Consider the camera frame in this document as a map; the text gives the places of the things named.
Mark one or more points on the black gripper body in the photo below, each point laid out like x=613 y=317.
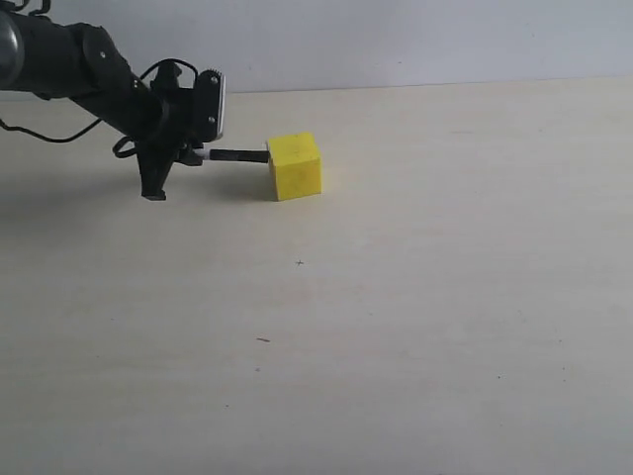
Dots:
x=173 y=115

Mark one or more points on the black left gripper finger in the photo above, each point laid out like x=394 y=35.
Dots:
x=154 y=165

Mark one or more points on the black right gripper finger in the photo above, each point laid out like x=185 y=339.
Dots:
x=191 y=156

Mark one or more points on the black and white marker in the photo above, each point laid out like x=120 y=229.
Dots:
x=234 y=155

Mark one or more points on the yellow foam cube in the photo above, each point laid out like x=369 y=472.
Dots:
x=295 y=166

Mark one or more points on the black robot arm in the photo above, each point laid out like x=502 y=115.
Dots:
x=78 y=62

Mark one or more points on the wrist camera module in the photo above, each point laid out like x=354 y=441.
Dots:
x=209 y=105

